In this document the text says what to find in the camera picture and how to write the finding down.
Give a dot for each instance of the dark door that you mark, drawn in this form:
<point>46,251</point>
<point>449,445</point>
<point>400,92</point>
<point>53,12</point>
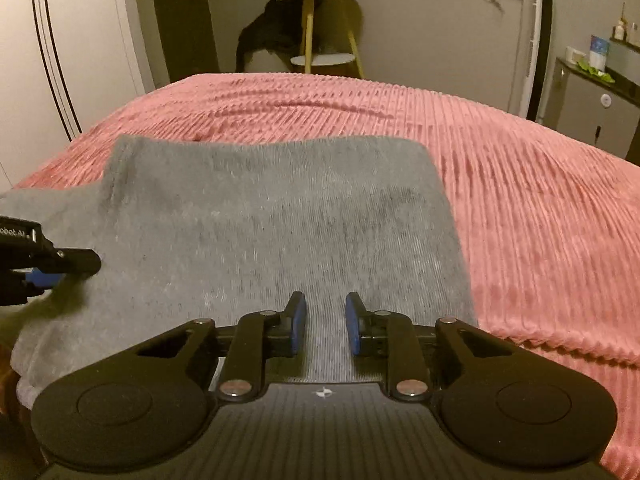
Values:
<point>185,20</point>

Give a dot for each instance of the green leafy decoration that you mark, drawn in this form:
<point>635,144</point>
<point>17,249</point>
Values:
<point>597,72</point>

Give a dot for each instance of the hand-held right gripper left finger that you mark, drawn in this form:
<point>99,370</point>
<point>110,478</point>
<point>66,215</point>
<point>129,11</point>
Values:
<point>298,320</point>

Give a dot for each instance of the wooden side table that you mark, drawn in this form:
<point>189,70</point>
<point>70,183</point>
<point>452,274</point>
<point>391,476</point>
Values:
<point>320,57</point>

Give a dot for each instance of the reed diffuser bottle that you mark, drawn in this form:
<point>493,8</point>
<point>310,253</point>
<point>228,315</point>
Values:
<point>620,27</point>

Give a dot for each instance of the grey pants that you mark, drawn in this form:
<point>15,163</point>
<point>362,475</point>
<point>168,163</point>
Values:
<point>260,220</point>

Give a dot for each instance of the pink ribbed blanket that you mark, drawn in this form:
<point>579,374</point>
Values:
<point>525,220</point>

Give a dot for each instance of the blue and white box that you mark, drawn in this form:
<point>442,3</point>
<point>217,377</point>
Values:
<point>599,52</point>

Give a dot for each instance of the dark clothing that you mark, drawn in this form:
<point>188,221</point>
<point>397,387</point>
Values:
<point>267,32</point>

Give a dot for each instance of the white cup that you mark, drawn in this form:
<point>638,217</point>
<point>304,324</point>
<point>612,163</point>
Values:
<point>575,54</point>

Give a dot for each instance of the white tower fan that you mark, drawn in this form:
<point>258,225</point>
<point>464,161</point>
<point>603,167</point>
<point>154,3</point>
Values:
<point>530,45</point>

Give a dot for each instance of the white wardrobe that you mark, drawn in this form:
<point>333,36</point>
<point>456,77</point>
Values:
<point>75,60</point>

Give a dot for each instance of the grey cabinet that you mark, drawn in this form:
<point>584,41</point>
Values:
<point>585,110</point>

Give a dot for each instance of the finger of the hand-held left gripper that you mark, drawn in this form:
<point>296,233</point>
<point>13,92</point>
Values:
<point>47,280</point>
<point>80,261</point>

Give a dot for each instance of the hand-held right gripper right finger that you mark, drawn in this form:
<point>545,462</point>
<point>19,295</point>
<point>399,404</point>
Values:
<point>353,327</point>

